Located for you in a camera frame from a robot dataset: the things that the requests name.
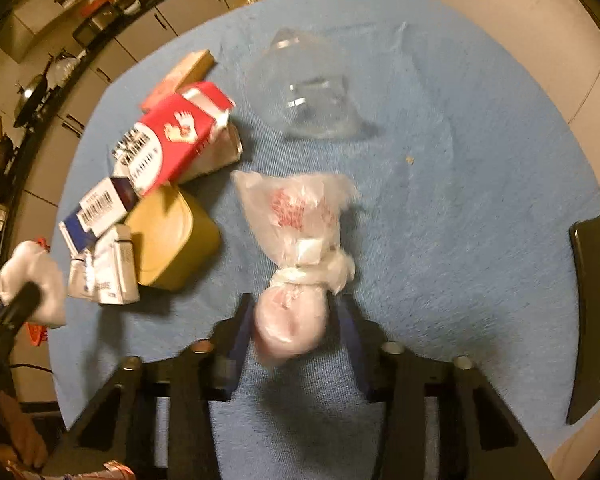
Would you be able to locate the wok with metal lid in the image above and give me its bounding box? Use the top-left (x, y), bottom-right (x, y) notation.
top-left (12, 54), bottom-right (78, 131)

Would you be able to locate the orange cardboard box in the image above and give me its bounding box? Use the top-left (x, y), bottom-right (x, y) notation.
top-left (140, 49), bottom-right (217, 112)

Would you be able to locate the blue and white barcode box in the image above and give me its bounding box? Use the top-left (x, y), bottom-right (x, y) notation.
top-left (59, 176), bottom-right (141, 257)

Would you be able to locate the white tissue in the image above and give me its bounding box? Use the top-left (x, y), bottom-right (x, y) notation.
top-left (0, 240), bottom-right (67, 330)

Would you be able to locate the clear plastic container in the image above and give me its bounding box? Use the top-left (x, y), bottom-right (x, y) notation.
top-left (246, 26), bottom-right (382, 142)

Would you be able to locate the crumpled red white wrapper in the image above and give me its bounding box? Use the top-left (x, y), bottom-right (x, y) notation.
top-left (111, 81), bottom-right (236, 197)

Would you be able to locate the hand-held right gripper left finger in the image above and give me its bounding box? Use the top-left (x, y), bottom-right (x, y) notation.
top-left (42, 294), bottom-right (255, 480)

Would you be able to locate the red plastic mesh basket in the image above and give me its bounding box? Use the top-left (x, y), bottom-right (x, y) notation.
top-left (24, 321), bottom-right (54, 350)

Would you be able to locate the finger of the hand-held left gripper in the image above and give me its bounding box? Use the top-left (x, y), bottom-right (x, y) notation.
top-left (0, 284), bottom-right (41, 372)

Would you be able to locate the yellow tin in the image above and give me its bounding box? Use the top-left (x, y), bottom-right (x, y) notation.
top-left (124, 185), bottom-right (222, 291)

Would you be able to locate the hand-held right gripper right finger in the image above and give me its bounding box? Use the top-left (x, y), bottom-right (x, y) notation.
top-left (337, 294), bottom-right (556, 480)

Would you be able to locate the small white box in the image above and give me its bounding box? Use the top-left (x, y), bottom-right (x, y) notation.
top-left (67, 223), bottom-right (141, 306)

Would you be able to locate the blue table cloth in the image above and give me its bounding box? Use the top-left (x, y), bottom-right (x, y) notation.
top-left (47, 0), bottom-right (600, 480)

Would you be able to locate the dark wok with wooden handle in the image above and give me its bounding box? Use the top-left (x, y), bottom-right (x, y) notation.
top-left (0, 117), bottom-right (26, 196)

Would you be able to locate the knotted white plastic bag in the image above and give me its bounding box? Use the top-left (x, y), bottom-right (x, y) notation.
top-left (231, 169), bottom-right (359, 367)

